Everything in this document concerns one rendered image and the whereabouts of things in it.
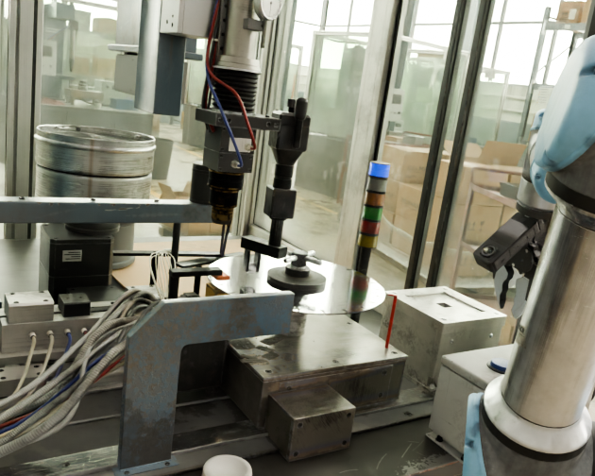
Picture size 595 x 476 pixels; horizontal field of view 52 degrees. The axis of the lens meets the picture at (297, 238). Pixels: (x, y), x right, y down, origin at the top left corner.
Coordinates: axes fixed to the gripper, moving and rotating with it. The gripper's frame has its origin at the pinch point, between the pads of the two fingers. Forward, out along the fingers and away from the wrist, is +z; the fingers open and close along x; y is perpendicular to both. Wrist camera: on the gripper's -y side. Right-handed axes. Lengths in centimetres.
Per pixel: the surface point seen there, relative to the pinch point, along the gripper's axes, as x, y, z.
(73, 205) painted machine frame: 43, -65, -14
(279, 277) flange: 22.1, -34.5, -2.8
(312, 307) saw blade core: 9.7, -34.6, -3.8
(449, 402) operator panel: -7.2, -17.6, 9.4
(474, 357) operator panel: -4.9, -11.2, 3.8
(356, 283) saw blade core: 19.1, -19.5, 0.7
